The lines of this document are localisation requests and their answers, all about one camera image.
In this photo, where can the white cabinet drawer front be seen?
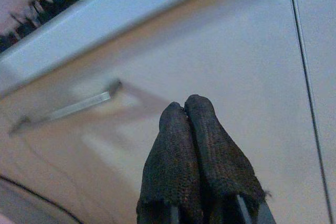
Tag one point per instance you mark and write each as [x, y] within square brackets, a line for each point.
[323, 51]
[210, 51]

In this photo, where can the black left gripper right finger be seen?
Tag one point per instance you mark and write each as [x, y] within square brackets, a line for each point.
[218, 155]

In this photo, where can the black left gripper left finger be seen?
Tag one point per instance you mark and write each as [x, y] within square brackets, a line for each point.
[170, 161]

